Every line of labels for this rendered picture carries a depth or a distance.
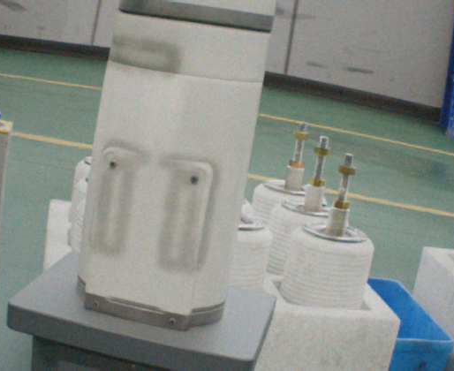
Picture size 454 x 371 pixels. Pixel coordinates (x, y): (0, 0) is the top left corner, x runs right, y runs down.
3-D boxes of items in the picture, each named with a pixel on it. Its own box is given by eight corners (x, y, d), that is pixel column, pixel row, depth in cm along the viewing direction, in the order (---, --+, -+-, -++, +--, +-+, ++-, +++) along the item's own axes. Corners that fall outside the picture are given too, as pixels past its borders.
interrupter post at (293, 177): (280, 188, 138) (283, 163, 138) (297, 191, 139) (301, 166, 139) (285, 193, 136) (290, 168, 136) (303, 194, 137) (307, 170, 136)
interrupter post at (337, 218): (346, 237, 116) (352, 208, 115) (342, 240, 113) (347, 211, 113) (326, 232, 116) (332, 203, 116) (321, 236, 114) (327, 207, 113)
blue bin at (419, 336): (435, 425, 126) (458, 343, 124) (359, 422, 124) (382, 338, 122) (380, 351, 155) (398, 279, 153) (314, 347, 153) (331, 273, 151)
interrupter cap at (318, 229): (372, 238, 117) (373, 231, 117) (359, 249, 110) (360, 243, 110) (310, 223, 120) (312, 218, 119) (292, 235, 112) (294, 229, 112)
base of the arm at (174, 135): (211, 337, 58) (263, 34, 55) (58, 302, 59) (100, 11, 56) (232, 297, 67) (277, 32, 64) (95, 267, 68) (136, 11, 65)
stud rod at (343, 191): (342, 222, 115) (354, 155, 114) (340, 223, 114) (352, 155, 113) (334, 220, 115) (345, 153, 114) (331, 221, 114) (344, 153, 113)
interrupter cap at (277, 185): (255, 182, 140) (256, 177, 140) (308, 188, 142) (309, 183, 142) (273, 195, 133) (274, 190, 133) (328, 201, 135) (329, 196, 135)
